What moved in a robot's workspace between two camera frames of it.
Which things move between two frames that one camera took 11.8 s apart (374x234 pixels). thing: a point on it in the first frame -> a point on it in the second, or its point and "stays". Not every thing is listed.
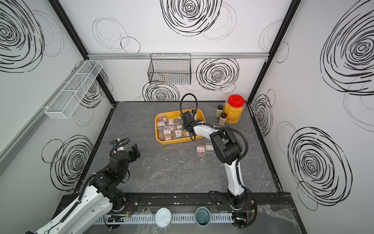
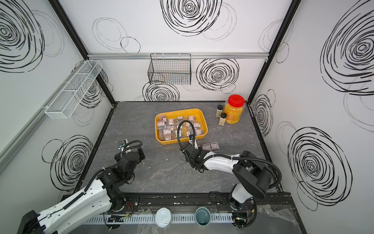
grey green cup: (202, 216) stays
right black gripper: (184, 127) -> (189, 160)
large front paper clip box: (167, 134) stays
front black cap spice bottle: (223, 117) stays
